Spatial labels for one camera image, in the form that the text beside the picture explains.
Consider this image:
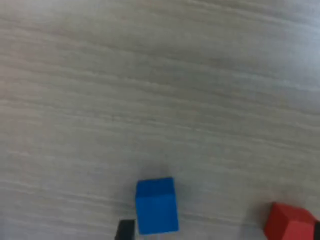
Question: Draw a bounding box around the blue cube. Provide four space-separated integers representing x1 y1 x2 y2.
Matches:
135 176 180 236

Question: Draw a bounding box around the red cube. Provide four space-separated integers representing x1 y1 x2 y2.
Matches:
263 201 320 240

